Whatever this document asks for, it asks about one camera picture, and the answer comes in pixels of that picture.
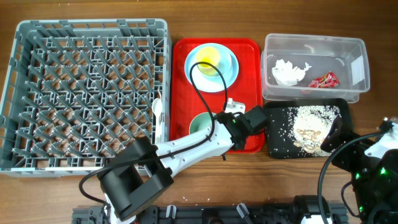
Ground green bowl with rice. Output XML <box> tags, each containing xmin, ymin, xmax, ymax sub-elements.
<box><xmin>189</xmin><ymin>112</ymin><xmax>211</xmax><ymax>134</ymax></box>

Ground light blue bowl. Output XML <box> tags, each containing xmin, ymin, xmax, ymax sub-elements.
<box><xmin>205</xmin><ymin>49</ymin><xmax>231</xmax><ymax>77</ymax></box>

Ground yellow plastic cup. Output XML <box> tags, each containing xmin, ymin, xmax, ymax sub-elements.
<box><xmin>196</xmin><ymin>46</ymin><xmax>220</xmax><ymax>76</ymax></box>

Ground white tissue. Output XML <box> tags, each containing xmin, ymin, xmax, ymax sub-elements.
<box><xmin>271</xmin><ymin>59</ymin><xmax>312</xmax><ymax>86</ymax></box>

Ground white plastic spoon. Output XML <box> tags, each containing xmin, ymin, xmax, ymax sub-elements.
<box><xmin>152</xmin><ymin>98</ymin><xmax>162</xmax><ymax>143</ymax></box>

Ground red snack wrapper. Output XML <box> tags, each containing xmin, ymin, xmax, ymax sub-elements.
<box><xmin>308</xmin><ymin>71</ymin><xmax>340</xmax><ymax>88</ymax></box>

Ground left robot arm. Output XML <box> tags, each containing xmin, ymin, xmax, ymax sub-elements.
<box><xmin>97</xmin><ymin>106</ymin><xmax>267</xmax><ymax>222</ymax></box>

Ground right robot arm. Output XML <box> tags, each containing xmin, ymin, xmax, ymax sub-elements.
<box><xmin>289</xmin><ymin>118</ymin><xmax>397</xmax><ymax>223</ymax></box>

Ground grey dishwasher rack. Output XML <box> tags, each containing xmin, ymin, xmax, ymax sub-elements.
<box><xmin>1</xmin><ymin>19</ymin><xmax>172</xmax><ymax>177</ymax></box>

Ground red plastic tray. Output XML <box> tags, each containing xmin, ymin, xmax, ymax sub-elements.
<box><xmin>169</xmin><ymin>38</ymin><xmax>263</xmax><ymax>140</ymax></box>

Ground light blue plate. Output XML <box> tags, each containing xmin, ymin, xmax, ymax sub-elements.
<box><xmin>184</xmin><ymin>43</ymin><xmax>239</xmax><ymax>93</ymax></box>

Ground black tray bin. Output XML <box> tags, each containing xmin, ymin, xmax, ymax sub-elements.
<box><xmin>264</xmin><ymin>98</ymin><xmax>353</xmax><ymax>159</ymax></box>

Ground clear plastic bin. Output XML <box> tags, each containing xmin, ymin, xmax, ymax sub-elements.
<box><xmin>261</xmin><ymin>34</ymin><xmax>371</xmax><ymax>103</ymax></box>

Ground spilled rice and shells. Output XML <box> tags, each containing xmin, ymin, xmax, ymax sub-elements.
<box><xmin>267</xmin><ymin>105</ymin><xmax>343</xmax><ymax>157</ymax></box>

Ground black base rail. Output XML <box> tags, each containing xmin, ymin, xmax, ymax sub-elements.
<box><xmin>72</xmin><ymin>202</ymin><xmax>348</xmax><ymax>224</ymax></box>

